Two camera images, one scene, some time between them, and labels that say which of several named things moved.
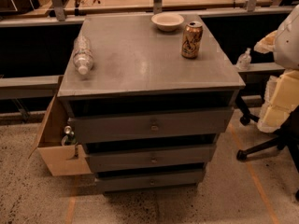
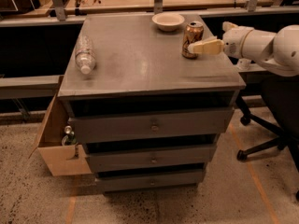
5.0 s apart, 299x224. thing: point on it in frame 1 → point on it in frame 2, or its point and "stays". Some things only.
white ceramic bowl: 167,21 stays
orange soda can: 192,39 stays
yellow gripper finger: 265,45 → 227,25
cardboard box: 59,158 stays
